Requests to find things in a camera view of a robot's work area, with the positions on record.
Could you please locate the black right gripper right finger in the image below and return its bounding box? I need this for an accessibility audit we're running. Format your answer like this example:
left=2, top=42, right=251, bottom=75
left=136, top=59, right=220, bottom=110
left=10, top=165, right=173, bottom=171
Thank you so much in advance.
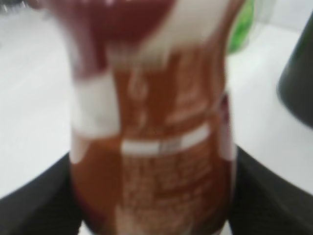
left=228, top=147, right=313, bottom=235

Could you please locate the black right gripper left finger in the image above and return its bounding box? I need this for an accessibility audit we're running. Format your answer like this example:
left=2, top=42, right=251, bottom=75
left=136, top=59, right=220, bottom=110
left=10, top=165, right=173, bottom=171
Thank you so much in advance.
left=0, top=154, right=83, bottom=235

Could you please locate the brown coffee drink bottle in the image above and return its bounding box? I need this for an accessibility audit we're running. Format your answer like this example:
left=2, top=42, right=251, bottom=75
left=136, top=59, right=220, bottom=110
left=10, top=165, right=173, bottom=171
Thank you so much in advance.
left=43, top=0, right=243, bottom=235

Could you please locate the black ceramic mug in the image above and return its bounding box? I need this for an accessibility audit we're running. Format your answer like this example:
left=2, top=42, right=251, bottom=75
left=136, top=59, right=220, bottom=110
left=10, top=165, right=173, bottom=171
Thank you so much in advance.
left=277, top=16, right=313, bottom=128

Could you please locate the green soda bottle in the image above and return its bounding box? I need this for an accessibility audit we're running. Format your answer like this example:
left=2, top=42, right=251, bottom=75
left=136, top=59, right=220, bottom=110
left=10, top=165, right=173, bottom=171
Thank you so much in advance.
left=227, top=0, right=254, bottom=54

